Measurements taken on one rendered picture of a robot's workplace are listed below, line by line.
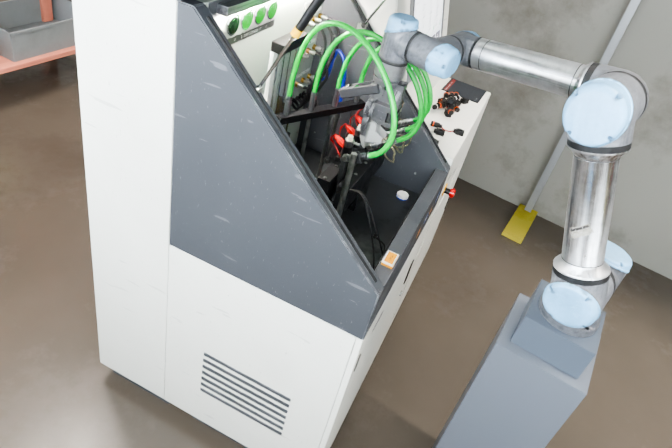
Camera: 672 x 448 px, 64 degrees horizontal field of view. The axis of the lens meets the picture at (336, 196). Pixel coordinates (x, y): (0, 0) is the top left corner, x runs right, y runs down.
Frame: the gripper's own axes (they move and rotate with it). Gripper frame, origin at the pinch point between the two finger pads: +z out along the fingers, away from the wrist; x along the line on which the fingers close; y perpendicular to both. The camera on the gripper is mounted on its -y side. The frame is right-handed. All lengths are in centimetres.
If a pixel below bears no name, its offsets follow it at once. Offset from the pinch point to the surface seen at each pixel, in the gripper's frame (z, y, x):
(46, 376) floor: 111, -79, -45
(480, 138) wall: 79, 22, 200
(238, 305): 41, -13, -35
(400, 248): 16.1, 21.1, -15.5
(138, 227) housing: 31, -46, -35
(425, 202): 16.1, 20.8, 9.2
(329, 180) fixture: 13.0, -5.3, -4.3
